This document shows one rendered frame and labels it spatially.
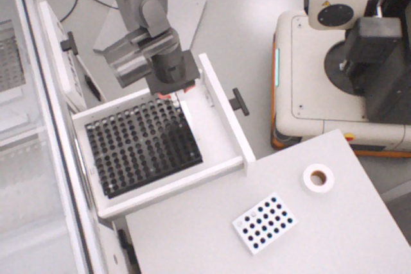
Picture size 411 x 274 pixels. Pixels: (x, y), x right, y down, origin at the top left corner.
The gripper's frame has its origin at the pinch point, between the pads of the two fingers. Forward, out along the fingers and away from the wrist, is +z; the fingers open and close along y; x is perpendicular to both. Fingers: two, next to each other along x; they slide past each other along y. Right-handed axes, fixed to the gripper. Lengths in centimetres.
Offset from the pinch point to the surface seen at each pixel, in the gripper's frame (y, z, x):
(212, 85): 8.4, 3.8, 0.5
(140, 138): -10.8, 6.3, -4.9
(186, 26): 22, 97, 84
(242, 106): 12.9, 5.1, -6.3
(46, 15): -23.6, 5.1, 35.0
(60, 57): -22.8, 4.5, 21.0
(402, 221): 64, 75, -43
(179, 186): -6.2, 7.1, -18.0
